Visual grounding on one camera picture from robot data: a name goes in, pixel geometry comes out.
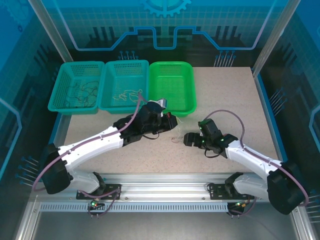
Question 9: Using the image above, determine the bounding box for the left power connector with light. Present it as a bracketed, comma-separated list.
[87, 197, 106, 210]

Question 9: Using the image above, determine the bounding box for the slotted grey cable duct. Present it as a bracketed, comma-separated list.
[39, 202, 230, 213]

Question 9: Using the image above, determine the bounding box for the dark thin cable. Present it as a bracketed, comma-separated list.
[65, 84, 94, 109]

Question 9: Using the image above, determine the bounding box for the right power connector with light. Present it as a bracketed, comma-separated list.
[228, 199, 251, 210]

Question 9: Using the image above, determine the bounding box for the teal plastic basket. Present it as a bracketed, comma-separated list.
[47, 61, 106, 116]
[98, 59, 150, 115]

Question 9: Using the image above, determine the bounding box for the aluminium frame post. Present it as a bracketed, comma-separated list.
[27, 0, 74, 63]
[251, 0, 302, 77]

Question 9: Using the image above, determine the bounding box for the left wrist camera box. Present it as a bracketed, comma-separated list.
[155, 98, 169, 110]

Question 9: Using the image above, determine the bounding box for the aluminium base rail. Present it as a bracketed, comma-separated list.
[32, 173, 301, 204]

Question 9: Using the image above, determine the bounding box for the green plastic basket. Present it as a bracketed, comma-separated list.
[146, 61, 197, 118]

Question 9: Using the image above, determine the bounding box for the pale yellow thin cable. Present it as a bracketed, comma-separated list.
[112, 88, 144, 103]

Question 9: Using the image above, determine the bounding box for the power connector with light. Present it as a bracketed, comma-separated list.
[228, 199, 251, 210]
[87, 197, 106, 210]

